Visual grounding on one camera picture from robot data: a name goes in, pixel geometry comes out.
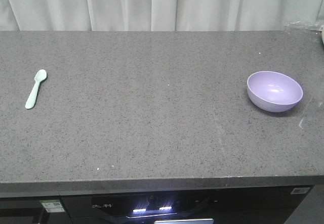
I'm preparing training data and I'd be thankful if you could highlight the purple plastic bowl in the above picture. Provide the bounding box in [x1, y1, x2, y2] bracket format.
[247, 71, 303, 113]

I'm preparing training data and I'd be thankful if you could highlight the white curtain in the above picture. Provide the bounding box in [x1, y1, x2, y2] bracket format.
[1, 0, 323, 31]

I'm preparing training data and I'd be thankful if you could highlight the light green plastic spoon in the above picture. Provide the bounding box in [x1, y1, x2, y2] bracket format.
[25, 69, 47, 109]

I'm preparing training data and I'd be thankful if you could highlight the black drawer sterilizer cabinet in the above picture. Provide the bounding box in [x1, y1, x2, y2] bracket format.
[61, 185, 313, 223]

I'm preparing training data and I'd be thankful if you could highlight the black built-in dishwasher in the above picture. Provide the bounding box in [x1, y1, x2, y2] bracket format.
[1, 196, 72, 223]

